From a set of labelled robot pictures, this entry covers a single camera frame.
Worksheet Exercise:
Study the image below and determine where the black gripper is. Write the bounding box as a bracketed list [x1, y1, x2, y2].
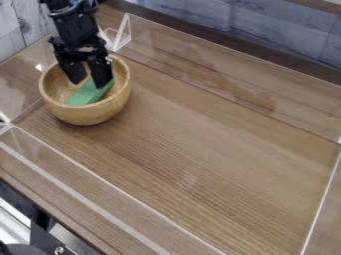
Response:
[48, 9, 113, 88]

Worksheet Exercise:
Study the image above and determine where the green rectangular block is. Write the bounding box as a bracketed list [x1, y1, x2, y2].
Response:
[64, 79, 115, 106]

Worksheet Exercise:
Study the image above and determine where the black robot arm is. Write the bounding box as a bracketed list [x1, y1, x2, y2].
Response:
[38, 0, 113, 89]

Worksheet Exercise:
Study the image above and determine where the wooden bowl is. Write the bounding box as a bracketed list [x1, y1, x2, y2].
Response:
[38, 54, 131, 126]

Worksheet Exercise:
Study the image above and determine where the small white tag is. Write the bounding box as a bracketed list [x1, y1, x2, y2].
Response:
[34, 64, 42, 72]

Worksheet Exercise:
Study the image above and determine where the clear acrylic corner bracket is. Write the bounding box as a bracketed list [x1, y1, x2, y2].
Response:
[97, 14, 132, 52]

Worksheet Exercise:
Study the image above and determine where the clear acrylic enclosure wall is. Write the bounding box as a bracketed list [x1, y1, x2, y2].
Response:
[0, 111, 341, 255]

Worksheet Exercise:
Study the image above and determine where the black metal frame bracket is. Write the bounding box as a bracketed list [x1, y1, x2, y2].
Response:
[29, 219, 85, 255]

